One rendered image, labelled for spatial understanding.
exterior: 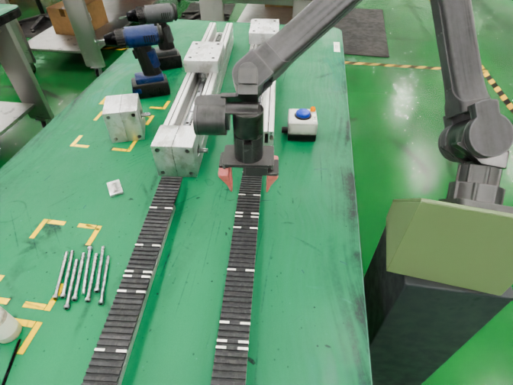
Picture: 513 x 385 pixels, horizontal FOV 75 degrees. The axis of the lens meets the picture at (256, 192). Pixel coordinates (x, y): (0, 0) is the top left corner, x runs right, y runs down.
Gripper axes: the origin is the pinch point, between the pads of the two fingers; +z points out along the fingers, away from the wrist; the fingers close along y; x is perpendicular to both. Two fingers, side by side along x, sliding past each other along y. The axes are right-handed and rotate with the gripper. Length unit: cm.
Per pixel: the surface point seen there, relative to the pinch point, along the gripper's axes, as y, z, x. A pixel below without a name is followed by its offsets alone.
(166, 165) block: 20.9, 2.2, -9.4
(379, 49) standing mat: -115, 82, -292
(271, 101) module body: -4.7, -2.7, -33.0
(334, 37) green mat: -34, 6, -107
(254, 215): -1.4, 2.5, 6.1
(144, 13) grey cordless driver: 39, -14, -71
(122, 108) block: 35.7, -3.5, -26.2
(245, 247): 0.1, 2.3, 14.5
